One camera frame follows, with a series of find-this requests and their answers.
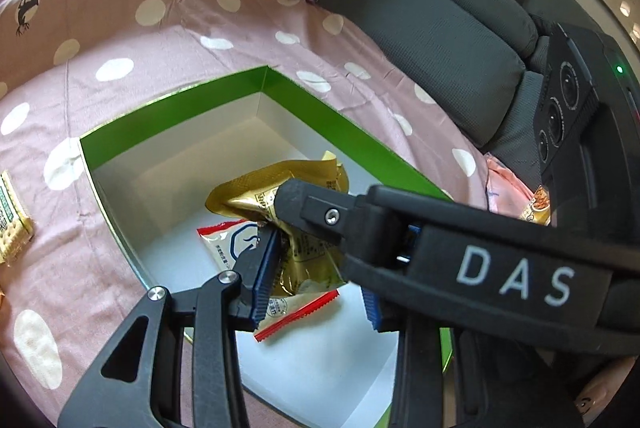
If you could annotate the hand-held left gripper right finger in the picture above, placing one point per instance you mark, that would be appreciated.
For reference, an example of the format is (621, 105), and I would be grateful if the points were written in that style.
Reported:
(375, 315)

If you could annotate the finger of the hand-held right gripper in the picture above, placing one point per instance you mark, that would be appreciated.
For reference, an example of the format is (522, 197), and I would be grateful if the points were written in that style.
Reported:
(375, 278)
(310, 208)

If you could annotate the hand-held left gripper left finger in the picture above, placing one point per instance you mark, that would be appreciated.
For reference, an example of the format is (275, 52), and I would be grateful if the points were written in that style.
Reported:
(264, 278)

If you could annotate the white and red snack packet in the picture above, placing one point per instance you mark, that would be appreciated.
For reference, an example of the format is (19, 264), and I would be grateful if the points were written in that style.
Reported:
(220, 243)

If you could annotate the gold snack packet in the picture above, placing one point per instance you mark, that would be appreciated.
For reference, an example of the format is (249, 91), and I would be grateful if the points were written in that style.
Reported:
(250, 198)

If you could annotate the green cardboard box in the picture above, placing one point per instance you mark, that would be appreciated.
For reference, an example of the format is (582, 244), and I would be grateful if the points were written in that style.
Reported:
(200, 97)

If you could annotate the green and yellow cracker packet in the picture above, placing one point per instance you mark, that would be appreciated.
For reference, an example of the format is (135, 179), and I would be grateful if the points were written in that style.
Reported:
(12, 228)

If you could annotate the orange snack packet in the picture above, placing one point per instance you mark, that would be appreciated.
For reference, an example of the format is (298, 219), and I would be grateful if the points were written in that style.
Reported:
(537, 205)

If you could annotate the pink snack packet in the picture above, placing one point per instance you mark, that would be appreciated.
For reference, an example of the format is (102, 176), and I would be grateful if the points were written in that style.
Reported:
(505, 188)

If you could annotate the grey sofa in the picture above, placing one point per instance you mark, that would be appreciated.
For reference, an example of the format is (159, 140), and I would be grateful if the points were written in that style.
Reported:
(440, 32)

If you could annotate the pink polka dot blanket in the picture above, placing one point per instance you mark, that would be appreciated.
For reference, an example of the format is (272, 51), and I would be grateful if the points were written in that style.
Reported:
(150, 57)

